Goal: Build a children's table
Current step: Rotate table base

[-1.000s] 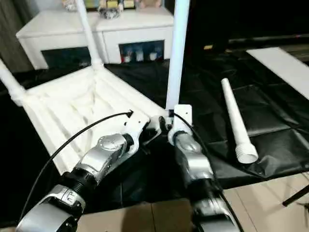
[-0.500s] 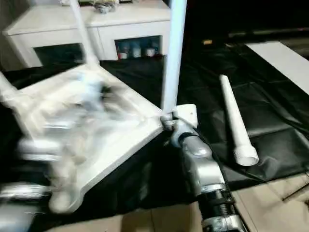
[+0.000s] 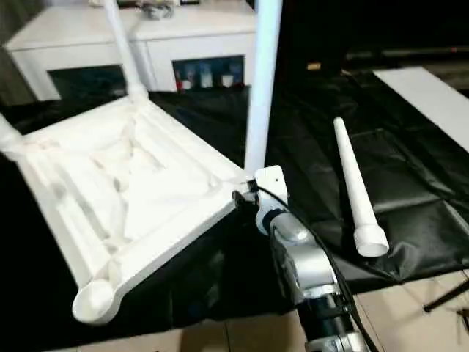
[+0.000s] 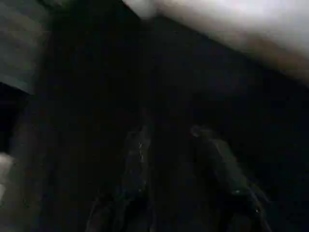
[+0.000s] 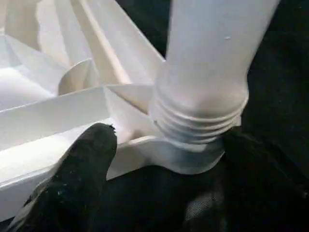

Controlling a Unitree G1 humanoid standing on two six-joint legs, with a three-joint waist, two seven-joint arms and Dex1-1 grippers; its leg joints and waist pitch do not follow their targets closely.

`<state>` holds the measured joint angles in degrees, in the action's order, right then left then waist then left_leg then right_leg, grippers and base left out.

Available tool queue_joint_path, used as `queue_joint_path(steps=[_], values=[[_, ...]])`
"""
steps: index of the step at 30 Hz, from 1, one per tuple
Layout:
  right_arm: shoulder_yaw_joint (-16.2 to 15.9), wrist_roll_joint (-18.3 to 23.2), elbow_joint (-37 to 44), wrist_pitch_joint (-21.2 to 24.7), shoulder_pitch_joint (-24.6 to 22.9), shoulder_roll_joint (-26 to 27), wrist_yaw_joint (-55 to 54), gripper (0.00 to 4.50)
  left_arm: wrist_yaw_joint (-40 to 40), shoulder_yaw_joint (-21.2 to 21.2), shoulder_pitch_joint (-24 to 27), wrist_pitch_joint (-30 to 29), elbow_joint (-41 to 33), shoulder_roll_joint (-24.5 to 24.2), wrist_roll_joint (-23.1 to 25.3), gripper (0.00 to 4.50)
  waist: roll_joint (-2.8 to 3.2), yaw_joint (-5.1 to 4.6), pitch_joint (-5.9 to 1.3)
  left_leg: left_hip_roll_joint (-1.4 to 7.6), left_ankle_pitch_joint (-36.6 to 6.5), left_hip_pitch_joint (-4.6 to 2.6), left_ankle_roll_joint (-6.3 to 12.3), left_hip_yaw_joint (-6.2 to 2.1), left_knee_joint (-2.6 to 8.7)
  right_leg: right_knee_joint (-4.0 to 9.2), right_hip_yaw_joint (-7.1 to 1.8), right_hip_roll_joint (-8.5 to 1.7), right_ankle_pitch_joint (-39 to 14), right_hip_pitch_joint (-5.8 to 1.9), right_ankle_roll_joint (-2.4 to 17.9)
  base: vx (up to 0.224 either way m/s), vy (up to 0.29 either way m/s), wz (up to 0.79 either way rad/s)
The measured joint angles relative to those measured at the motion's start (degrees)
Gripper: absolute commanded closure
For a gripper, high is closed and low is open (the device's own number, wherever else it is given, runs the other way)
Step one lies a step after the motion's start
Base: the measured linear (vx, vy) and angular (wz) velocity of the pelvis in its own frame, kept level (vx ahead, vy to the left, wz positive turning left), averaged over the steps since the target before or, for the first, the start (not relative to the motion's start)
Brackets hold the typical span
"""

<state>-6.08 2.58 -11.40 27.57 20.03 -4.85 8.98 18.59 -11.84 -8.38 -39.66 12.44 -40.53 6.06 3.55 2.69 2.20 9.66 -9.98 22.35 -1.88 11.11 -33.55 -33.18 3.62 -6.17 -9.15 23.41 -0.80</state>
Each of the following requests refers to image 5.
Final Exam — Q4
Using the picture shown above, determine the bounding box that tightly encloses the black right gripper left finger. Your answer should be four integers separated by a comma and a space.
7, 122, 118, 232

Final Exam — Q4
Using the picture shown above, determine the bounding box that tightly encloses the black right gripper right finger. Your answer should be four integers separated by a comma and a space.
223, 131, 309, 232

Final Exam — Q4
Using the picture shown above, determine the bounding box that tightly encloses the white plastic table top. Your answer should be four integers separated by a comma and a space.
0, 0, 242, 219

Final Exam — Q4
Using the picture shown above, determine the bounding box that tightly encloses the white plastic table leg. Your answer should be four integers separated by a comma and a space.
148, 0, 282, 147

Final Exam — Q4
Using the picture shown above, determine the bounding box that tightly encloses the black mat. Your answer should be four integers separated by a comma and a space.
101, 0, 309, 232

